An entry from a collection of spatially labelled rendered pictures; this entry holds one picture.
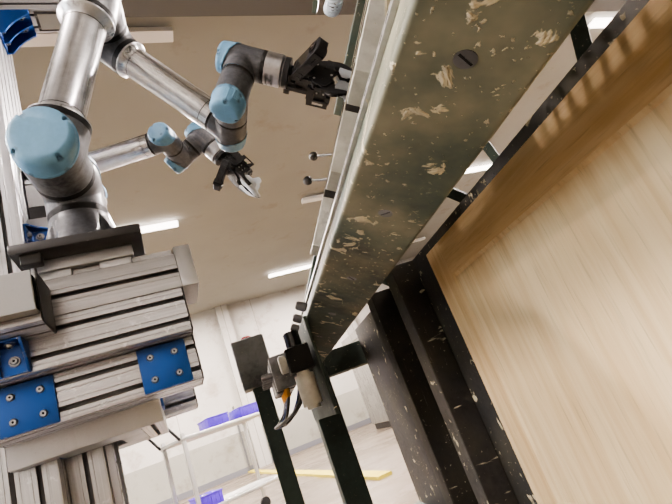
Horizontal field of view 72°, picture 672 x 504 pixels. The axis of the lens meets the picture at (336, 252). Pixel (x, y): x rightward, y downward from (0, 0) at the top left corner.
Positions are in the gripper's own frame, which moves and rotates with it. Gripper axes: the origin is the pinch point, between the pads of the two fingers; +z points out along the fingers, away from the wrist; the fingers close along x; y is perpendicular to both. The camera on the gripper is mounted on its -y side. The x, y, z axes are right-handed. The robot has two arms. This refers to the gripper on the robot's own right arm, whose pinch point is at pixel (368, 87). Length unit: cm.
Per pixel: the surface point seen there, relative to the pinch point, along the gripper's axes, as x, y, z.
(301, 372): 63, 29, 0
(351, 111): 24.5, -20.8, -3.3
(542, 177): 41, -38, 21
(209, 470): 189, 1094, -110
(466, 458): 74, 14, 36
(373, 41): 32, -43, -3
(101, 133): -171, 355, -243
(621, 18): 34, -55, 19
